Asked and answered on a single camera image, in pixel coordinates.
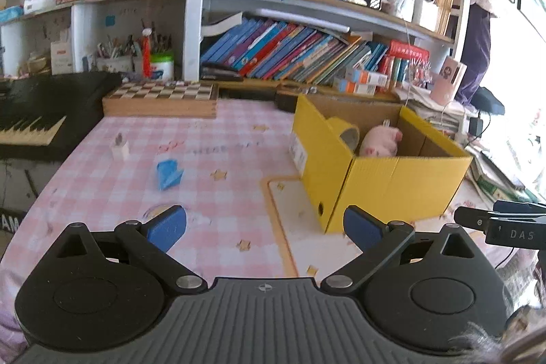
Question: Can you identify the white plug charger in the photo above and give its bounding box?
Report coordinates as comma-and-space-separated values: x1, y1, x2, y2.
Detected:
111, 133, 130, 161

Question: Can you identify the pink plush pig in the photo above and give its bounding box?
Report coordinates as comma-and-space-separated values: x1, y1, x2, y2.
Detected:
359, 126, 403, 157

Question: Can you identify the yellow tape roll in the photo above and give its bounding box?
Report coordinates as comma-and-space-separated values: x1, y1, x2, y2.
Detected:
327, 116, 360, 152

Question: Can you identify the blue paper plane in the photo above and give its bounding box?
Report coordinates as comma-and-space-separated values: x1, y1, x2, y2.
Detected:
156, 159, 184, 191

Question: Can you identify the yellow cardboard box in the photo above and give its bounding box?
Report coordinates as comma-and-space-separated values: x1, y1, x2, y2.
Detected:
291, 95, 472, 233

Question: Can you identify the wooden chess board box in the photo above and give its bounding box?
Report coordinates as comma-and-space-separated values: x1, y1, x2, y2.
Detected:
103, 81, 218, 119

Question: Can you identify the person in pink jacket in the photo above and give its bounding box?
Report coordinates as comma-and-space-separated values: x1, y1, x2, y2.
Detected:
455, 0, 494, 110

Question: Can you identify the black electronic keyboard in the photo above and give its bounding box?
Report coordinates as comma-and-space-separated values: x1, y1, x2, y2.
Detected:
1, 71, 121, 162

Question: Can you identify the dark wooden case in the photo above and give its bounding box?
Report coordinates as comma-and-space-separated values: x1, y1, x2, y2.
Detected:
274, 89, 306, 114

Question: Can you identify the white green-lid jar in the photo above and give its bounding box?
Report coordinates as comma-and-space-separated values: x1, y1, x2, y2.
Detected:
150, 52, 175, 81

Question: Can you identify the red tassel ornament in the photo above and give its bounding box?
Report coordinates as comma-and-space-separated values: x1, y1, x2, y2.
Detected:
142, 28, 152, 78

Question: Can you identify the white pen holder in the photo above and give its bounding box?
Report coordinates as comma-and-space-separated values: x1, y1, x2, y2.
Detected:
96, 55, 133, 73

